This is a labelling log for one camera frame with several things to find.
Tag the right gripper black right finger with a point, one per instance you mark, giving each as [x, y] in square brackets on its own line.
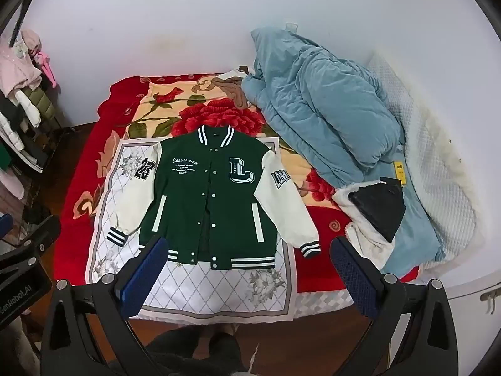
[429, 344]

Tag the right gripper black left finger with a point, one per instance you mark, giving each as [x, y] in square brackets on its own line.
[69, 345]

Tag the green white varsity jacket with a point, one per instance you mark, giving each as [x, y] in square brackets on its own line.
[216, 195]

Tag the clothes pile on rack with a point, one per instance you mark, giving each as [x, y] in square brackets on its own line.
[30, 131]

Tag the white diamond pattern sheet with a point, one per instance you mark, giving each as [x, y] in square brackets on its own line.
[190, 294]

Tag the black white fleece garment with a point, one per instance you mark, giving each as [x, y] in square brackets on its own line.
[376, 210]

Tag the yellow tag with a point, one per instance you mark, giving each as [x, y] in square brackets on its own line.
[400, 172]

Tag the white textured mattress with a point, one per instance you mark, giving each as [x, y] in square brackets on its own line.
[439, 175]

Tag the red floral blanket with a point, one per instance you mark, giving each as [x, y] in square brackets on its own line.
[165, 107]

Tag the blue quilted duvet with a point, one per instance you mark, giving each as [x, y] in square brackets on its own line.
[335, 114]

